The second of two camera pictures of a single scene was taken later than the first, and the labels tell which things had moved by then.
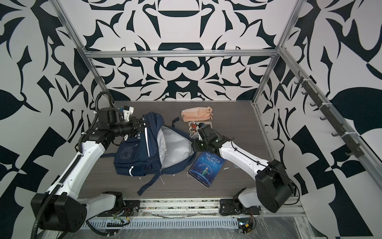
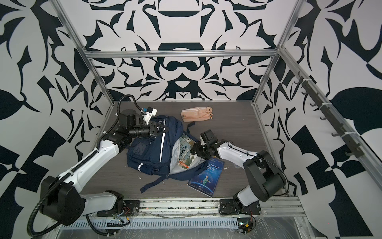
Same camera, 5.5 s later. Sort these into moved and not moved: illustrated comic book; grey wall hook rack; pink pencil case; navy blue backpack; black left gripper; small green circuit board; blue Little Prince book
Moved: black left gripper; illustrated comic book; navy blue backpack; blue Little Prince book
Not moved: grey wall hook rack; small green circuit board; pink pencil case
